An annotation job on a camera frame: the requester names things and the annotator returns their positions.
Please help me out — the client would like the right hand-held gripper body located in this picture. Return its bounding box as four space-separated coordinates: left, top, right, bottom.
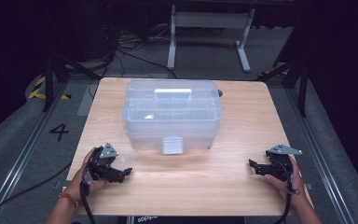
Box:
262 143 304 183

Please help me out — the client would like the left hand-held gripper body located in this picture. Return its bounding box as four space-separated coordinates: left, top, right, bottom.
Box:
88 142 122 184

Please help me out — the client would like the clear plastic storage box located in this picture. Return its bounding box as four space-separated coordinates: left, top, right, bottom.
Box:
122 78 224 156

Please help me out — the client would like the person's right hand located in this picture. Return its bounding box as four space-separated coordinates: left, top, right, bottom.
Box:
263 155 308 210

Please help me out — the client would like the person's left hand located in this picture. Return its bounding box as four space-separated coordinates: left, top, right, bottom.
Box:
62 147 108 203

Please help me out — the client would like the person's dark printed clothing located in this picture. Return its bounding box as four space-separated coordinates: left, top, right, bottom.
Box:
133 215 247 224

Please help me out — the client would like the black tripod stand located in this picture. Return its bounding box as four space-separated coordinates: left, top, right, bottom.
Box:
42 50 102 113
259 57 310 119

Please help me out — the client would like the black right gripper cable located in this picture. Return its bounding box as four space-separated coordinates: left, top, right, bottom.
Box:
272 158 301 224

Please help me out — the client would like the metal floor rail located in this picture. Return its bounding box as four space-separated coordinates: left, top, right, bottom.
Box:
283 87 357 224
0 79 72 224

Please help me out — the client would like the orange bead bracelet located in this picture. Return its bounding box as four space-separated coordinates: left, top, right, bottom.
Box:
58 192 79 209

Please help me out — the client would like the long black floor cable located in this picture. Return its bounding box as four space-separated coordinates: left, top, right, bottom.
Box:
0 161 73 220

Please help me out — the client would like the black floor cable bundle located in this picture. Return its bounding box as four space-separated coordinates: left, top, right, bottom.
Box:
103 26 179 80

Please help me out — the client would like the white metal desk frame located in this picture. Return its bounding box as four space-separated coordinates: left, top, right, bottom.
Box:
166 4 256 74

